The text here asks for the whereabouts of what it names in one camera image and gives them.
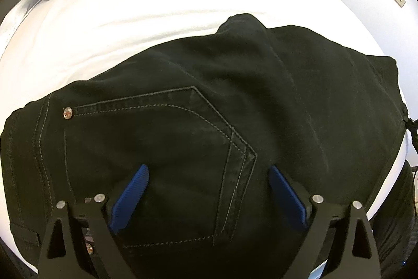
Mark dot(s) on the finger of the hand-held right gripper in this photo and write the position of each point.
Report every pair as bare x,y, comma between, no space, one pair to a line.
412,126

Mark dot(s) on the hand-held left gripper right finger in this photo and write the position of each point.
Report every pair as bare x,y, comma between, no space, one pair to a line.
287,197

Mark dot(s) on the black denim pants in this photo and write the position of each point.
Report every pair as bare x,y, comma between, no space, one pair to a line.
202,109

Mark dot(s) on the beige wall socket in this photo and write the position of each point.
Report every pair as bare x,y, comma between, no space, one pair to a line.
399,0

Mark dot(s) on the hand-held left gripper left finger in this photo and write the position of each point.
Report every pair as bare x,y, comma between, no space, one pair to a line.
129,197

